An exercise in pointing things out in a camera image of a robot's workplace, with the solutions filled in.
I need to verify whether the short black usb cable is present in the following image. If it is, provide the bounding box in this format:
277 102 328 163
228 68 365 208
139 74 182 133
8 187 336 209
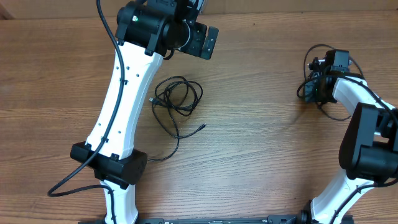
296 44 364 122

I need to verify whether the long black usb cable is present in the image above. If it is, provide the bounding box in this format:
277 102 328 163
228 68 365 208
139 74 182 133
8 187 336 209
147 75 207 162

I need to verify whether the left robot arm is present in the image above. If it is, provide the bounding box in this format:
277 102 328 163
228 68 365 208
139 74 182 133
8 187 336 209
70 0 218 223

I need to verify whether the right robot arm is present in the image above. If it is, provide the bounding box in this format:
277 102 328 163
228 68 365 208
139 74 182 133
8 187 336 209
296 47 397 224

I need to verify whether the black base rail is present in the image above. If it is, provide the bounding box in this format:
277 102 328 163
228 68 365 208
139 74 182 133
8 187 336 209
137 215 300 224

